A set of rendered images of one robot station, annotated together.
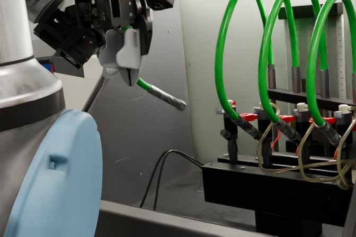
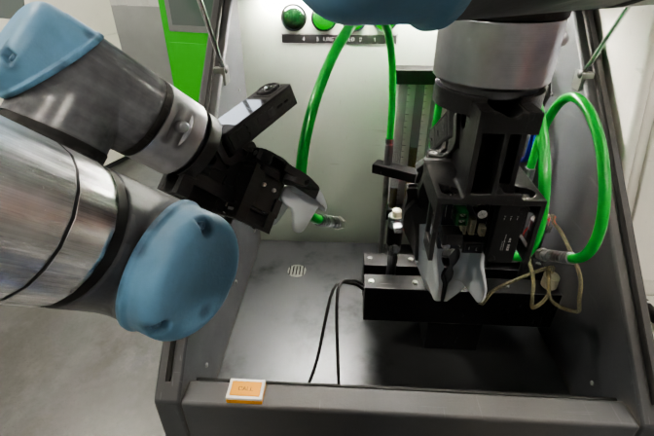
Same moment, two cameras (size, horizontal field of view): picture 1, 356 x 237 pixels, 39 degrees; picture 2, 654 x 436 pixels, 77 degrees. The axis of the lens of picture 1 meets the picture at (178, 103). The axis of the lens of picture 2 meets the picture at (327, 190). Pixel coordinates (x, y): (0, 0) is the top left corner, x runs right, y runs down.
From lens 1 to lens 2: 0.72 m
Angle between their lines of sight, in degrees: 37
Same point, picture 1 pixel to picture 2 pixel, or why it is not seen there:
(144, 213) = (367, 400)
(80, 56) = (259, 218)
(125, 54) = (482, 277)
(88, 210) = not seen: outside the picture
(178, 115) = not seen: hidden behind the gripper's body
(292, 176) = not seen: hidden behind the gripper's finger
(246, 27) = (341, 86)
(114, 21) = (526, 253)
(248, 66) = (340, 130)
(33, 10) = (176, 157)
